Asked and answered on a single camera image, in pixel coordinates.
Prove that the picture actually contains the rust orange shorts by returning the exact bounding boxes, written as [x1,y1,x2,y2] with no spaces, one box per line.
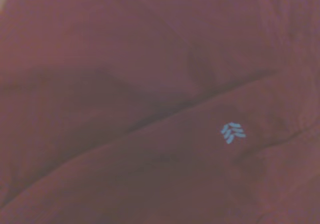
[0,0,320,224]

